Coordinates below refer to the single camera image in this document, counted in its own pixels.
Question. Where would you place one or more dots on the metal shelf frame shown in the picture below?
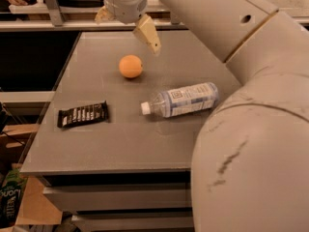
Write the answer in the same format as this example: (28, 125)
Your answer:
(37, 17)

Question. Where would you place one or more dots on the black snack bar wrapper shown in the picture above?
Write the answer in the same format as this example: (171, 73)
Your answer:
(83, 115)

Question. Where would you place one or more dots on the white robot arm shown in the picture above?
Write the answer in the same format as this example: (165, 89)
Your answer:
(250, 164)

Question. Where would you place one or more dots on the orange fruit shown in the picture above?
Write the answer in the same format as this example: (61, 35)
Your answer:
(130, 66)

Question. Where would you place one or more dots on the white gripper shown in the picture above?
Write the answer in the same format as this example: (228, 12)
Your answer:
(126, 8)

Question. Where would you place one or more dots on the cardboard box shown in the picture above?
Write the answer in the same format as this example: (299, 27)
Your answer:
(36, 213)

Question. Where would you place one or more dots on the grey drawer cabinet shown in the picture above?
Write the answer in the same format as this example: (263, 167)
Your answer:
(132, 171)

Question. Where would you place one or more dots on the black computer mouse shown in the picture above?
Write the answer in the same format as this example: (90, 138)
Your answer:
(31, 2)

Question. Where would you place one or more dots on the clear plastic water bottle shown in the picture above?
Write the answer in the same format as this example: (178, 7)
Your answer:
(180, 101)

